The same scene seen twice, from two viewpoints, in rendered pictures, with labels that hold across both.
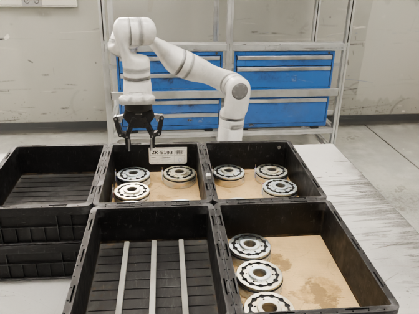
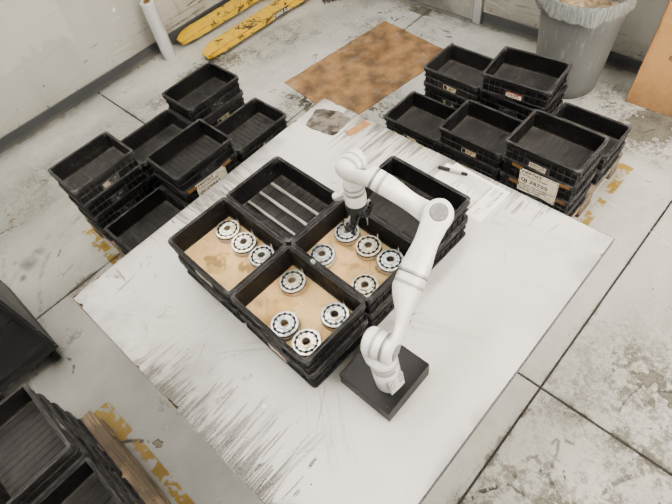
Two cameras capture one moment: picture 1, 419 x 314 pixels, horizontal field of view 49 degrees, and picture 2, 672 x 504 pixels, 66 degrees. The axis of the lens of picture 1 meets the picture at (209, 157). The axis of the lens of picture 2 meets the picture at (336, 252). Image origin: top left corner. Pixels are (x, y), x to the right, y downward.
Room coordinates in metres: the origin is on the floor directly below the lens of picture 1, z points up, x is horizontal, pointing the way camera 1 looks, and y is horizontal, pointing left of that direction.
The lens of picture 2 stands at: (2.14, -0.49, 2.46)
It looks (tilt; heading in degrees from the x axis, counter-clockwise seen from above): 53 degrees down; 149
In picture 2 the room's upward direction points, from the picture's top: 12 degrees counter-clockwise
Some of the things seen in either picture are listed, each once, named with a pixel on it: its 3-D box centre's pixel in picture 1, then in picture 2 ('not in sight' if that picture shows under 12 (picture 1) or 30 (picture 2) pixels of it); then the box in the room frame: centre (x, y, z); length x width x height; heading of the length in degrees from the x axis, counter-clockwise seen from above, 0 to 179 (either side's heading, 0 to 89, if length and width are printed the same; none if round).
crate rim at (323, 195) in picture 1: (257, 170); (296, 301); (1.21, -0.14, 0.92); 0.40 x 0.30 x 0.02; 6
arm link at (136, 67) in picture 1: (131, 48); (353, 171); (1.17, 0.20, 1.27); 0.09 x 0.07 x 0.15; 106
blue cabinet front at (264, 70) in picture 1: (282, 90); not in sight; (3.19, -0.51, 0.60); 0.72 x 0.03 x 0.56; 98
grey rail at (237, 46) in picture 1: (228, 46); not in sight; (3.16, -0.11, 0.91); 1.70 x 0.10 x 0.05; 98
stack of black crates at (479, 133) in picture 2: not in sight; (480, 148); (0.79, 1.39, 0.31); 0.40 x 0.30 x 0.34; 8
